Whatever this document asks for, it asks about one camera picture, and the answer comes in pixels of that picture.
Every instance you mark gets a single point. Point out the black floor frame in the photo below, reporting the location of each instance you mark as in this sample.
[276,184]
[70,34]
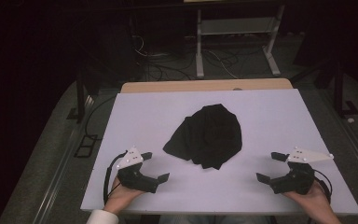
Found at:
[86,146]

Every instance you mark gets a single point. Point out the small white round object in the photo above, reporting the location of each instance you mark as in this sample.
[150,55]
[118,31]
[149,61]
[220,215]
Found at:
[350,120]

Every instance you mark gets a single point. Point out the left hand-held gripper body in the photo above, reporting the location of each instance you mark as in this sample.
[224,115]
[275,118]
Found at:
[132,179]

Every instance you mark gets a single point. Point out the black garment with white print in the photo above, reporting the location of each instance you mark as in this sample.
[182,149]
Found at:
[208,137]

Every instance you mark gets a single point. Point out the black metal stand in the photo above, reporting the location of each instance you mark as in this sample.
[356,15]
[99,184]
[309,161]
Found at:
[81,93]
[338,90]

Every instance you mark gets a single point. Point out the white metal stand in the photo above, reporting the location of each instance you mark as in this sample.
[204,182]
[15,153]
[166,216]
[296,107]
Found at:
[236,26]

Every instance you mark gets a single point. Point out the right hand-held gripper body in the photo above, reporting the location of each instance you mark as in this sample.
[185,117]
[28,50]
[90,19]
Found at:
[295,180]

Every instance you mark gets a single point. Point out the person's right hand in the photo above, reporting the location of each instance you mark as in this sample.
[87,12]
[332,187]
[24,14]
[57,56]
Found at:
[312,200]

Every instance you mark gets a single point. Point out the grey round table grommet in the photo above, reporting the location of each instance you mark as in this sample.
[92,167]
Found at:
[237,89]

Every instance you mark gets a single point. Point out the person's left hand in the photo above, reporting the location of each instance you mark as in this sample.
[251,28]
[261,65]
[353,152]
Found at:
[121,196]

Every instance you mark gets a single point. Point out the wooden table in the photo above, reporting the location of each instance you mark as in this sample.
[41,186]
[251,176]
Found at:
[199,85]

